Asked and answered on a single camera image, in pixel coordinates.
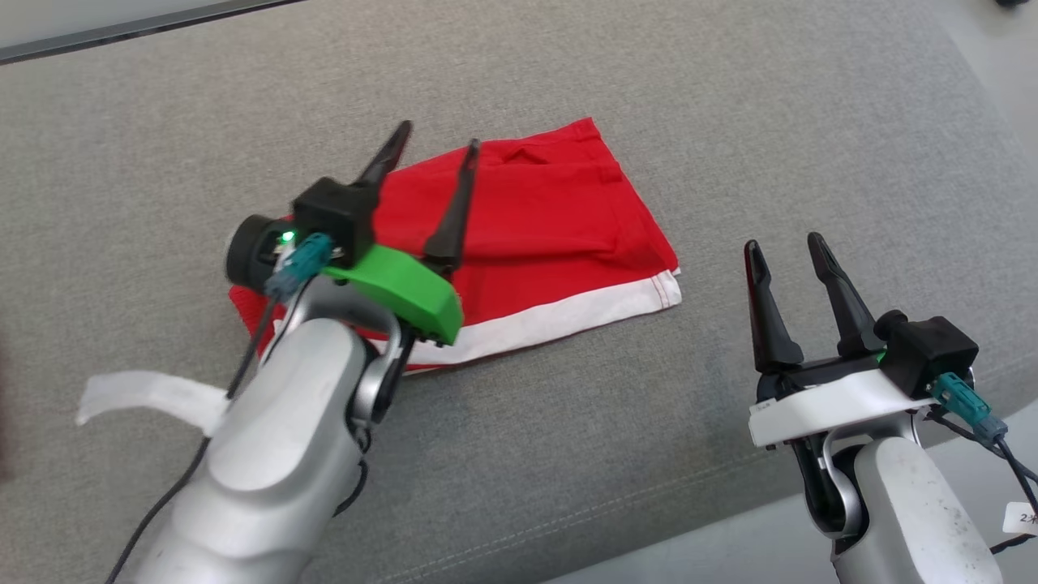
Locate white paper cable tag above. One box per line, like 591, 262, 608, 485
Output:
1002, 501, 1038, 536

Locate left black cable teal plug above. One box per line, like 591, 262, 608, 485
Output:
105, 233, 335, 584

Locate black cable teal plug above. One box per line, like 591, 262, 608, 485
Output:
105, 233, 335, 584
924, 373, 1038, 556

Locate right black cable teal plug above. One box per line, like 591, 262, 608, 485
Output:
924, 373, 1038, 556

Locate red shorts with white hem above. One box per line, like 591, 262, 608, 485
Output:
228, 118, 683, 376

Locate dark grey baseboard strip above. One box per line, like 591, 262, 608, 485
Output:
0, 0, 305, 66

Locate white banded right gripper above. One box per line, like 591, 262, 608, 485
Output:
744, 232, 941, 449

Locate white strap on arm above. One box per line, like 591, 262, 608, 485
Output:
75, 371, 232, 439

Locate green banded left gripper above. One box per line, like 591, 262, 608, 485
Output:
225, 120, 482, 348

